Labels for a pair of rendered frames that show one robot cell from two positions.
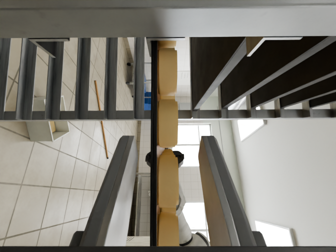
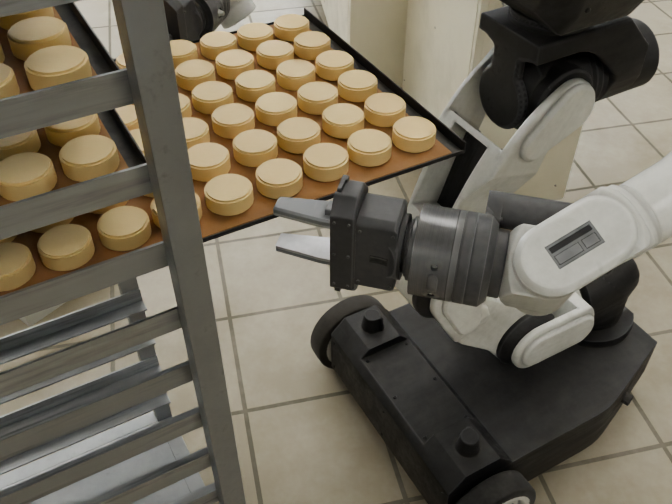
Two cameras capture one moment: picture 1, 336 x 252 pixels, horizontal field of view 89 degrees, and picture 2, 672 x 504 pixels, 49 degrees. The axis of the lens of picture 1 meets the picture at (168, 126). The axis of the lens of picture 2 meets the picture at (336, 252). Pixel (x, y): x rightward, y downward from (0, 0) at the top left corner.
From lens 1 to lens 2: 66 cm
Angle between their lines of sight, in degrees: 53
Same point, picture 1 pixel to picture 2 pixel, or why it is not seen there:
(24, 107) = (120, 306)
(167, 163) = (270, 192)
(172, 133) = (247, 199)
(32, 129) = not seen: hidden behind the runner
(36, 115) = (130, 285)
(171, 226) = (316, 171)
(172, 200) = (299, 182)
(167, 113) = (232, 208)
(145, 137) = not seen: outside the picture
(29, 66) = (38, 334)
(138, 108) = not seen: hidden behind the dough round
